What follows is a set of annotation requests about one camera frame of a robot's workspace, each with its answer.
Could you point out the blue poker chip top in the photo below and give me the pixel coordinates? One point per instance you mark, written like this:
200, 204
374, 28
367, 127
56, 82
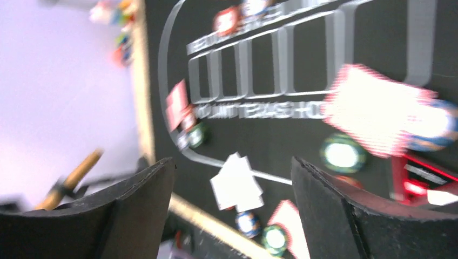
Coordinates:
252, 8

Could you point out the red backed card bottom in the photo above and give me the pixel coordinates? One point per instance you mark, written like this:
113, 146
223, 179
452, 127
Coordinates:
287, 216

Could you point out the black poker table mat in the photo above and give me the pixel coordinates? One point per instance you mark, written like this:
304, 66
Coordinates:
293, 60

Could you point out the gold microphone on stand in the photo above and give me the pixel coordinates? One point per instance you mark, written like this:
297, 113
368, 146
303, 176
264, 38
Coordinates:
68, 186

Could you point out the colourful toy block train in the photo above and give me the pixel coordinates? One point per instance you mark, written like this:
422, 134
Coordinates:
113, 13

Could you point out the red backed playing card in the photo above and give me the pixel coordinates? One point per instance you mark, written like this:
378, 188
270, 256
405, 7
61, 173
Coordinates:
177, 101

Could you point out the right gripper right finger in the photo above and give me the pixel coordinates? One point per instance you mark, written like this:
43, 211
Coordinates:
343, 221

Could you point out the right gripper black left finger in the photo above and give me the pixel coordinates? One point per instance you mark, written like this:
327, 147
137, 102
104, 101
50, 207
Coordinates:
125, 220

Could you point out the blue poker chip stack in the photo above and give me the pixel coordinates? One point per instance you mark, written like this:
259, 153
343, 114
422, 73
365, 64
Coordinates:
248, 224

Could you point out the red backed card top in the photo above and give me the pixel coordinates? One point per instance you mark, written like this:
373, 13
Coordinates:
226, 21

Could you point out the red poker chip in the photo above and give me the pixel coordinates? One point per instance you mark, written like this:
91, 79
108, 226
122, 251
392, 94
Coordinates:
349, 180
189, 119

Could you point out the face-up playing cards pile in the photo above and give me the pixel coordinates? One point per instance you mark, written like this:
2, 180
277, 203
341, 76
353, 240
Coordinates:
235, 186

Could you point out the green poker chip stack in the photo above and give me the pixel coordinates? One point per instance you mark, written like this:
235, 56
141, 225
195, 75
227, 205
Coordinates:
275, 240

